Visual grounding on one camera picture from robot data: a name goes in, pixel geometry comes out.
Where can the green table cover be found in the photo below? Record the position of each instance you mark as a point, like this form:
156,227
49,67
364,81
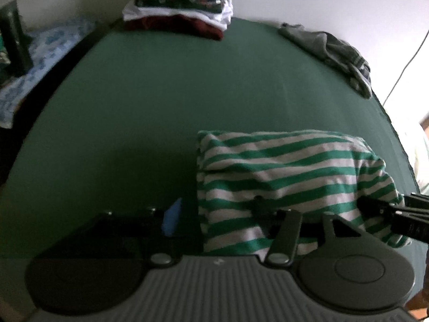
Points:
167,87

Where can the folded dark red garment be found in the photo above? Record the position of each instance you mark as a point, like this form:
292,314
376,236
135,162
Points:
174,26

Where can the folded white garment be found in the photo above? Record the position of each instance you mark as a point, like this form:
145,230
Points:
214,15

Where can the blue patterned pillow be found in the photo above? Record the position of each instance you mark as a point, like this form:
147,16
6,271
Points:
50,47

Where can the plain grey garment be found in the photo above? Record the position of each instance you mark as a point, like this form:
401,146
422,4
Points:
315,42

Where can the green white striped shirt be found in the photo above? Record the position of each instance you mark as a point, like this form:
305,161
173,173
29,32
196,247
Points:
288,171

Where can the black cylinder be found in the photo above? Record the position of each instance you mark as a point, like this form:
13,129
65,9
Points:
16,40

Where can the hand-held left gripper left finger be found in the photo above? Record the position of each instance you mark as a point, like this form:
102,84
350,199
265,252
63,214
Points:
172,220

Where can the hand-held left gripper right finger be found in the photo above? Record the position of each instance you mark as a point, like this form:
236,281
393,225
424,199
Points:
259,209

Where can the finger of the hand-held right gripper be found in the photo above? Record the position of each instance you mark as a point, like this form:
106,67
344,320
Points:
402,219

